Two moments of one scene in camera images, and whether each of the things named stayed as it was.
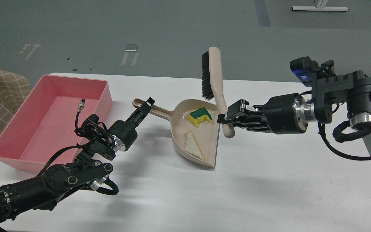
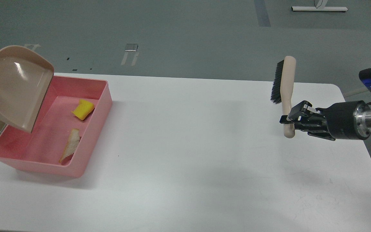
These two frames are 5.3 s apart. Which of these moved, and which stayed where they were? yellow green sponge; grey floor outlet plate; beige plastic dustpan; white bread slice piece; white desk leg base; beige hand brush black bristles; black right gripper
Moved: white bread slice piece; yellow green sponge; beige hand brush black bristles; black right gripper; beige plastic dustpan
Stayed: grey floor outlet plate; white desk leg base
